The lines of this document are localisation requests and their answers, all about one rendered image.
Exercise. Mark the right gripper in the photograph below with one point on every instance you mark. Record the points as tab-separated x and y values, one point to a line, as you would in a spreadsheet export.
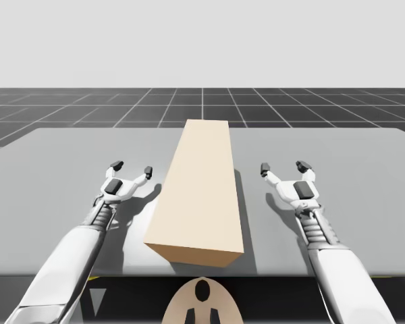
298	193

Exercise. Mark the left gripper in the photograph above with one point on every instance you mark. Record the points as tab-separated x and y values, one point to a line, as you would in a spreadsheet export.
114	189

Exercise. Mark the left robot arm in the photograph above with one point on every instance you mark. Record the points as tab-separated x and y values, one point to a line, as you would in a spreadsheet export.
67	256

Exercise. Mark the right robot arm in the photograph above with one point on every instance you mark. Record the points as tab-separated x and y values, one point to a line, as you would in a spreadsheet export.
337	266

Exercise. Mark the tall board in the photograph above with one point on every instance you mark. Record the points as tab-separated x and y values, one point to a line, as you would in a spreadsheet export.
199	192

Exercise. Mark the tan robot part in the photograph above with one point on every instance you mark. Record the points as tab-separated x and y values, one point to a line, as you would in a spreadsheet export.
202	303

